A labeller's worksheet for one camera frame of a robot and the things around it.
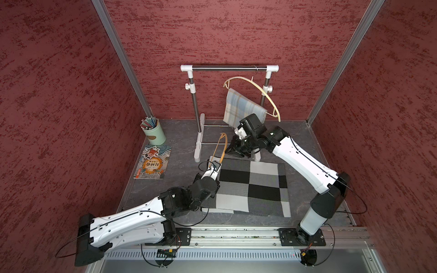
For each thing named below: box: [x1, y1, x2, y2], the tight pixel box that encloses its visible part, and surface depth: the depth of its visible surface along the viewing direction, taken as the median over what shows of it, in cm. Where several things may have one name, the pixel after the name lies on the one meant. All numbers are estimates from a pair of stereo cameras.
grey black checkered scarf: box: [200, 155, 292, 218], surface depth 89 cm
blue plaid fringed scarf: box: [222, 87, 268, 129], surface depth 91 cm
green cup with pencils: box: [139, 115, 167, 146], surface depth 102 cm
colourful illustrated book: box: [133, 145, 172, 180], surface depth 99 cm
